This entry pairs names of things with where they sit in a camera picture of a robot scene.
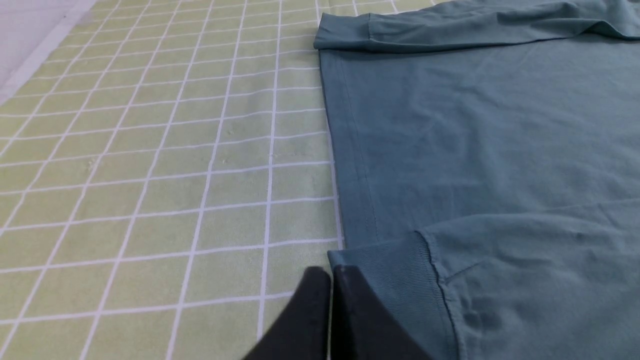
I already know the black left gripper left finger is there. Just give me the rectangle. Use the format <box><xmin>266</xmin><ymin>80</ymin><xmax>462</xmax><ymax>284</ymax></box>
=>
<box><xmin>244</xmin><ymin>266</ymin><xmax>332</xmax><ymax>360</ymax></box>

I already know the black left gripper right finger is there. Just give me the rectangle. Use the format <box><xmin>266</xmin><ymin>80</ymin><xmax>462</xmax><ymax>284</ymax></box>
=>
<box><xmin>332</xmin><ymin>265</ymin><xmax>431</xmax><ymax>360</ymax></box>

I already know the green long-sleeved shirt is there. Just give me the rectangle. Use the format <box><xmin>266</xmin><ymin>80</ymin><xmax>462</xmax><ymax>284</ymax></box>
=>
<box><xmin>313</xmin><ymin>0</ymin><xmax>640</xmax><ymax>360</ymax></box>

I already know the green checkered tablecloth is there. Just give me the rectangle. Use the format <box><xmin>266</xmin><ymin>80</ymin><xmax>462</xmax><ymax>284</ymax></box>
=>
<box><xmin>0</xmin><ymin>0</ymin><xmax>435</xmax><ymax>360</ymax></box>

